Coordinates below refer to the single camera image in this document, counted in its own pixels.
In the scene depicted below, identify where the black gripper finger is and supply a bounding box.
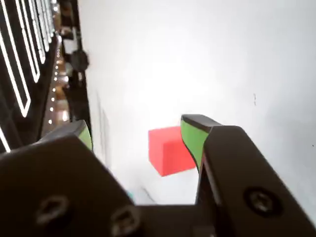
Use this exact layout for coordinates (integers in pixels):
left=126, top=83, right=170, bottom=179
left=180, top=114, right=316, bottom=237
left=0, top=120, right=139, bottom=237

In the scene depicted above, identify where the black panel with light strips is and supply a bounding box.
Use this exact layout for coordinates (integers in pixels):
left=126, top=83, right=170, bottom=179
left=0, top=0, right=59, bottom=154

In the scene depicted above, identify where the red cube block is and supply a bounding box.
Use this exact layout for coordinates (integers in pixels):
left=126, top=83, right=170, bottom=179
left=148, top=126, right=198, bottom=177

